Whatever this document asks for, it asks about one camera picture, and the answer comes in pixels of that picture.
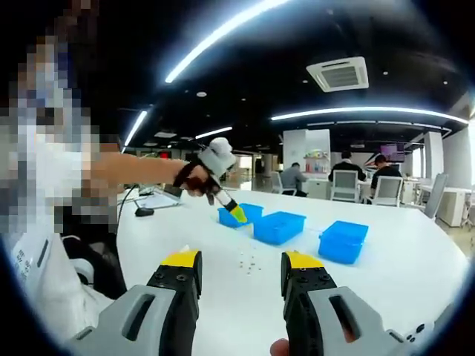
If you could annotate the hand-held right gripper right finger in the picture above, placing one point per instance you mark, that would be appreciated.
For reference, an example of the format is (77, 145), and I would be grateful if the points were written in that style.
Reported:
(311, 296)

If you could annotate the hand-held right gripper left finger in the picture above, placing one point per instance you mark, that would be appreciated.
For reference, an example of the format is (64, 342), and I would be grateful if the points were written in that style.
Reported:
(118, 319)

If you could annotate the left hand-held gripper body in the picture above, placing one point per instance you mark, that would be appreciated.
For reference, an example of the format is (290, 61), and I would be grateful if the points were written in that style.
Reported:
(219, 157)

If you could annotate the blue plastic bin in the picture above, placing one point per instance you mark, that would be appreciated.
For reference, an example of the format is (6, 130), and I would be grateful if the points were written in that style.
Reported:
(278, 228)
(341, 243)
(228, 217)

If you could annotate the small black resistors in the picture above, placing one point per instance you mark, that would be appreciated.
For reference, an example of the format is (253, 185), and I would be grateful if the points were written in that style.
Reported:
(249, 264)

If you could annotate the person's left hand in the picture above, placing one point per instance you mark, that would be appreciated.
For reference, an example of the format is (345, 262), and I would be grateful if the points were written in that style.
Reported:
(200, 183)

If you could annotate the person's right hand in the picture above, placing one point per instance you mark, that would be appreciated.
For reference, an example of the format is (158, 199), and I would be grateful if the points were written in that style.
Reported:
(279, 348)

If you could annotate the short ceiling light strip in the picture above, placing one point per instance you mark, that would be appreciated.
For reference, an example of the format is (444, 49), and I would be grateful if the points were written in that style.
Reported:
(213, 132)
(136, 126)

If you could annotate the white mesh office chair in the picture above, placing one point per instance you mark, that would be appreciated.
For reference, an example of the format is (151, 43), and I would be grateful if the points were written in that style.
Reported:
(387, 187)
(276, 181)
(345, 181)

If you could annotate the silver laptop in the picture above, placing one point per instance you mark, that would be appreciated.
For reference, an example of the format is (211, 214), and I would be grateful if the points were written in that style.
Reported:
(163, 200)

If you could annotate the black computer mouse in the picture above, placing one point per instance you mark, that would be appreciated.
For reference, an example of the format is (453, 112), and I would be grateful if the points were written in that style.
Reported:
(144, 212)

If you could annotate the white display shelf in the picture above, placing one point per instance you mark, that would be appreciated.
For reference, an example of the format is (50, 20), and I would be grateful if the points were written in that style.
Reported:
(317, 153)

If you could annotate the white game controller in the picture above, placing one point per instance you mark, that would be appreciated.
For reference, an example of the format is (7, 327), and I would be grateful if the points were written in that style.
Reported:
(419, 332)

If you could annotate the long curved ceiling light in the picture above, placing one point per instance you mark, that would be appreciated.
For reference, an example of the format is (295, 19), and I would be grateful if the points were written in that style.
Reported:
(222, 27)

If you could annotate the white ceiling air conditioner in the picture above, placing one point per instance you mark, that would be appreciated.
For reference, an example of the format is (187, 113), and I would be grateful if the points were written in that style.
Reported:
(338, 76)

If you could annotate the curved ceiling light strip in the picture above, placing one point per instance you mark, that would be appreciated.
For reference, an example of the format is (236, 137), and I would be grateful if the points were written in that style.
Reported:
(371, 109)

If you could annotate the white cabinet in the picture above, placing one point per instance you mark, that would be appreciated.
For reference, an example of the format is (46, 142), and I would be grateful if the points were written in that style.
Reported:
(454, 205)

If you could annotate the purple wall screen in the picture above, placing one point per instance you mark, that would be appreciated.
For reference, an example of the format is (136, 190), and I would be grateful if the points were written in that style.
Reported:
(392, 152)

